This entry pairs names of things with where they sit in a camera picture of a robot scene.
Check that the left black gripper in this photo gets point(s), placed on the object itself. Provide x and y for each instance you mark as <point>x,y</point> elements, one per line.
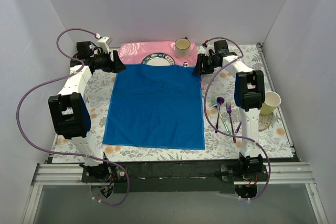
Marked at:
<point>113,61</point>

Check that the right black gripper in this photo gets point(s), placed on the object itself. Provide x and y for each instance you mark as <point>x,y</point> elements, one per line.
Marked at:
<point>202,64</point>

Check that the blue satin napkin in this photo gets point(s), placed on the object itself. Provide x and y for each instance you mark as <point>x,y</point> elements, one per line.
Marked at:
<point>156,107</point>

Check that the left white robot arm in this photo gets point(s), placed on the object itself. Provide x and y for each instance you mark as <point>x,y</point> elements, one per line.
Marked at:
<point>68,110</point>

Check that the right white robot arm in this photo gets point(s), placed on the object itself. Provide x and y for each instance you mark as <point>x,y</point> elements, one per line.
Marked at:
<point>249,95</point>

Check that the pink satin placemat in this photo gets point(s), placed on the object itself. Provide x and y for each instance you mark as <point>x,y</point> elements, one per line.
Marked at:
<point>134,52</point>

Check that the cream mug with dark rim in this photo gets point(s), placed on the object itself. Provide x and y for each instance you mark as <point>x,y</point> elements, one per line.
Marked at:
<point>182,48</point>

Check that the iridescent purple spoon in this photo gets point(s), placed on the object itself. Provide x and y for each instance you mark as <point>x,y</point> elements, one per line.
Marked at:
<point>219,102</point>

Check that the white plate with patterned rim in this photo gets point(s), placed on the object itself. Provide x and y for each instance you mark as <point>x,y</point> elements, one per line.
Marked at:
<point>158,59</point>

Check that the iridescent purple fork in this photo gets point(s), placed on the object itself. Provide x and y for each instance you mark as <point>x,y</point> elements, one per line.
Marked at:
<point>229,111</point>

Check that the pale yellow paper cup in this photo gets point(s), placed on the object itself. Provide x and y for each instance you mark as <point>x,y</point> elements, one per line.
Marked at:
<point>272,101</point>

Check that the speckled round coaster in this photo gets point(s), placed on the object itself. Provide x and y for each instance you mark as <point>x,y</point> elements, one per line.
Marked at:
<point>265,121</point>

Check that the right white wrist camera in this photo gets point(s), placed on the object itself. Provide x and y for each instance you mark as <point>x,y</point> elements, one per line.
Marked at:
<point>207,49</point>

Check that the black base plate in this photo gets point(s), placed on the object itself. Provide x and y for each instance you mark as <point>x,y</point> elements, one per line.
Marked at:
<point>216,176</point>

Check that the aluminium frame rail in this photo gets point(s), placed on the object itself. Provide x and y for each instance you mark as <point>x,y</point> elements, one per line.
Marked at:
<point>72,174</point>

